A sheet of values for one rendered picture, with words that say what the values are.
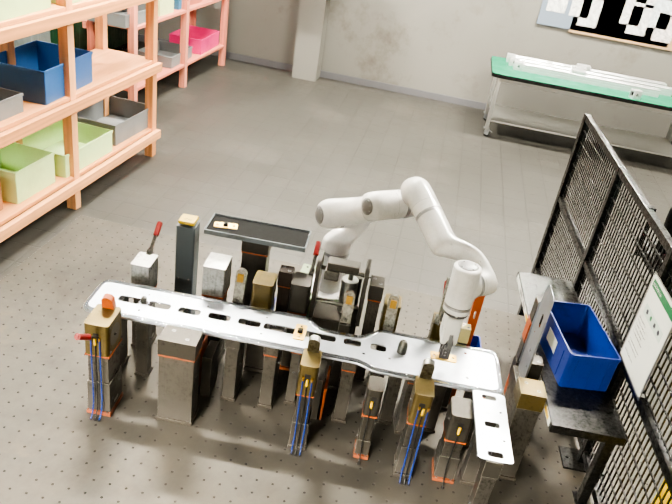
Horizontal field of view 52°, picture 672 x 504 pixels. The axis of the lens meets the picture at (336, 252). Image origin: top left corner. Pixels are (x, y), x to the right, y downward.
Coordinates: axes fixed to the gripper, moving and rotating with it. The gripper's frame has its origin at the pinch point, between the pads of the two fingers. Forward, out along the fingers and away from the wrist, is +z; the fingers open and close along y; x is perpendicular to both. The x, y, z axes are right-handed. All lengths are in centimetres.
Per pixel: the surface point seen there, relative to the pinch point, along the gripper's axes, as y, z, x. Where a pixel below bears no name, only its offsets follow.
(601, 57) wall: -649, 22, 197
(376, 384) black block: 12.3, 8.5, -19.5
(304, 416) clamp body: 15.9, 23.7, -39.6
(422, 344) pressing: -11.4, 7.5, -5.7
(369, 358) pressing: 1.6, 7.5, -22.8
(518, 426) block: 11.5, 14.7, 26.3
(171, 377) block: 16, 19, -83
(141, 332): -3, 19, -100
